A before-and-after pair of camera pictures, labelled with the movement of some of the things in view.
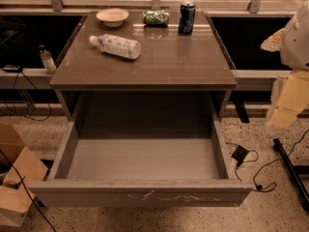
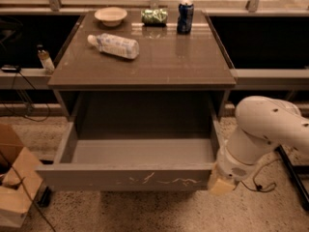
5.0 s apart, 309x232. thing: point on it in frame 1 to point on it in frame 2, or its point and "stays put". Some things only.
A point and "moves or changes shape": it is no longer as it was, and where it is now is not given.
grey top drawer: x=145 y=149 moves or changes shape
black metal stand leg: x=294 y=171 stays put
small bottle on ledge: x=45 y=56 stays put
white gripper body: x=296 y=45 to x=234 y=165
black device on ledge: x=11 y=68 stays put
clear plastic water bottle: x=117 y=44 stays put
